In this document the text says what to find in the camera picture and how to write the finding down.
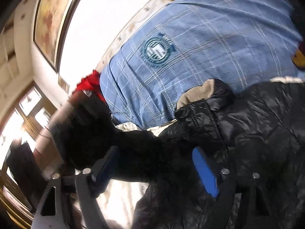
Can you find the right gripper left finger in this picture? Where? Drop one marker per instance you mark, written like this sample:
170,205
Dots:
55,208

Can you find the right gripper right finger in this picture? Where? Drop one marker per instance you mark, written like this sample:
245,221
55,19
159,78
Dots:
223,185

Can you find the black puffer jacket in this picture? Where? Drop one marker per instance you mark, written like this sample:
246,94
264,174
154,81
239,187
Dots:
260,130

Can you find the white floral duvet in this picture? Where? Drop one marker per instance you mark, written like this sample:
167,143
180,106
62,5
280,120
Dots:
119,200

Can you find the red cloth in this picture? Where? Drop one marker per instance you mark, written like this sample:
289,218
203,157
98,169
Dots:
91,83

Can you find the dark maroon garment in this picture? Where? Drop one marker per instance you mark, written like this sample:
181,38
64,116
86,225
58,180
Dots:
298,60

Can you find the blue plaid quilt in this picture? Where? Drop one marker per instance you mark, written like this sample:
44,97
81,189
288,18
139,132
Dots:
241,42

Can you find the framed painting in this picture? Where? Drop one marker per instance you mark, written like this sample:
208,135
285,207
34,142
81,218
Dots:
52,19

